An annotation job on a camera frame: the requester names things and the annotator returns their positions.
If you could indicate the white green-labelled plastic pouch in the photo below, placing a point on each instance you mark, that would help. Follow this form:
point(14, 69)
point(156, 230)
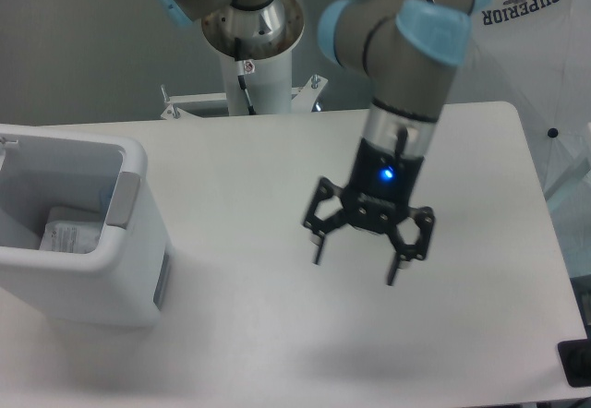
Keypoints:
point(71, 230)

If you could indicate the white trash can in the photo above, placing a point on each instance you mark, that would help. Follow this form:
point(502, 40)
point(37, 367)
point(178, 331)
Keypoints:
point(121, 281)

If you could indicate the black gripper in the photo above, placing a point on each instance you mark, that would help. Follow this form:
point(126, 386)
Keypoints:
point(376, 198)

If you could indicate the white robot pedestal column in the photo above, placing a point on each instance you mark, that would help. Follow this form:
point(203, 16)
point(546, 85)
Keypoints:
point(255, 48)

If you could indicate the black device at table edge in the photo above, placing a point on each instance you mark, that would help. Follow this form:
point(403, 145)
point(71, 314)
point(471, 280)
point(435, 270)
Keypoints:
point(575, 360)

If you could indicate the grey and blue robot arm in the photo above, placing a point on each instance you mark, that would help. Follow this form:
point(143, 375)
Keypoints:
point(409, 50)

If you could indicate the white pedestal base frame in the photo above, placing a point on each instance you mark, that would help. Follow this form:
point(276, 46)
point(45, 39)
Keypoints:
point(304, 99)

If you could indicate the white Superior umbrella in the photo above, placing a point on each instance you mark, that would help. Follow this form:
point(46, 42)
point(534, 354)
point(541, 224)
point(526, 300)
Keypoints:
point(535, 55)

